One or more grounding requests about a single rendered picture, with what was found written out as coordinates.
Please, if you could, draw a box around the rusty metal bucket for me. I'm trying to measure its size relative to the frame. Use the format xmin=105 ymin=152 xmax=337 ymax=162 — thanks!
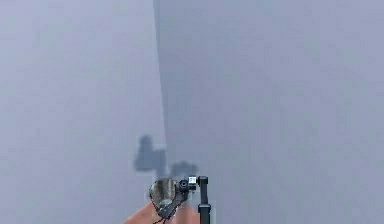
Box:
xmin=148 ymin=177 xmax=190 ymax=224

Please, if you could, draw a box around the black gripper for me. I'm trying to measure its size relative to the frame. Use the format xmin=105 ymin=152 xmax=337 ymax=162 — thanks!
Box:
xmin=178 ymin=179 xmax=191 ymax=194

